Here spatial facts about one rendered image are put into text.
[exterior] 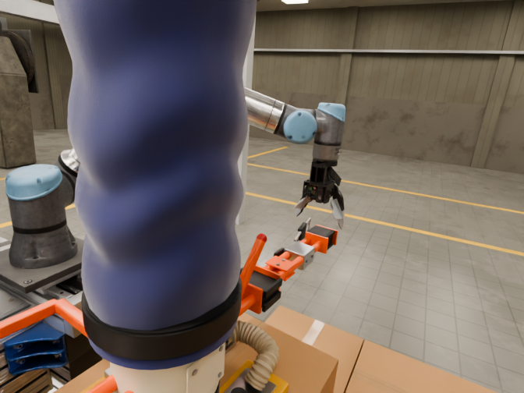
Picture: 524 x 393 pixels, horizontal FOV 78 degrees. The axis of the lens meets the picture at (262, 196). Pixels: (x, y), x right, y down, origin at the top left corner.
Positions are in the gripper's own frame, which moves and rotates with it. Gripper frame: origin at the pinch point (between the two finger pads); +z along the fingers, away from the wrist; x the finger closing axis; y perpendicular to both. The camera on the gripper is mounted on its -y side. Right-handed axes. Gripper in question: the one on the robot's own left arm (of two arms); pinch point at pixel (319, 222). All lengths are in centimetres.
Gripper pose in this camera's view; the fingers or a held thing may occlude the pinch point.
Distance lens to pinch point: 102.3
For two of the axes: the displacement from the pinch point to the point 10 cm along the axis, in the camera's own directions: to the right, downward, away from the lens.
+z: -0.8, 9.5, 3.0
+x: 8.3, 2.3, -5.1
